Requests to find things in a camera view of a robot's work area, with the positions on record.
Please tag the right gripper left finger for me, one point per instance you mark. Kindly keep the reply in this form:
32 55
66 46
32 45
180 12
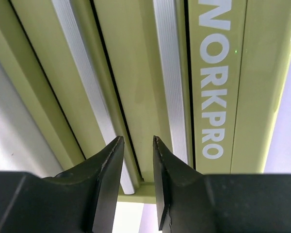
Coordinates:
79 200

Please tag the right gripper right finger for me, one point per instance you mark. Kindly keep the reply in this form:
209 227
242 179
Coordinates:
190 202

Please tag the green metal drawer toolbox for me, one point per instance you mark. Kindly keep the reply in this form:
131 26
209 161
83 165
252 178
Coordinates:
206 76

